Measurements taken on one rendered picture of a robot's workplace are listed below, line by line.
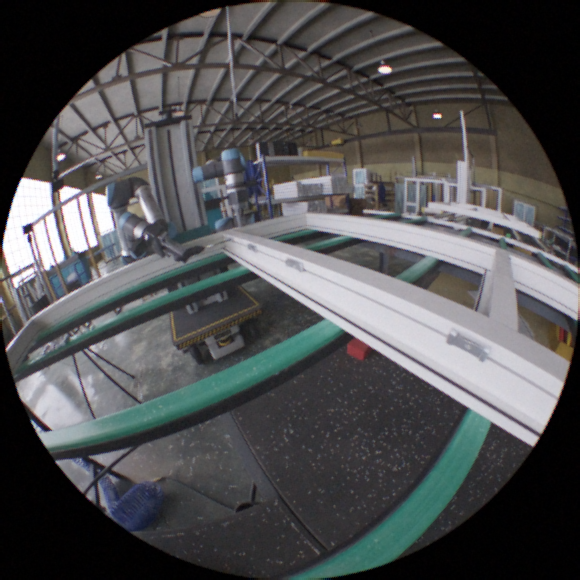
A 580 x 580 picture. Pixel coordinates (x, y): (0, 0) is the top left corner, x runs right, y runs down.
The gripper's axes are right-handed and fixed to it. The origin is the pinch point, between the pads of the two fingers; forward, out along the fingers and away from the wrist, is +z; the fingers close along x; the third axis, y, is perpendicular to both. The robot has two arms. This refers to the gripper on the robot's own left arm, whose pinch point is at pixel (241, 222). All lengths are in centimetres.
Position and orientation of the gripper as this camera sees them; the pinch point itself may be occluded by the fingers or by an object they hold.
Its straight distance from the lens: 85.3
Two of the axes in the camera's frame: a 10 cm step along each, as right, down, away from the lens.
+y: -8.2, 3.5, -4.4
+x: 5.5, 3.3, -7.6
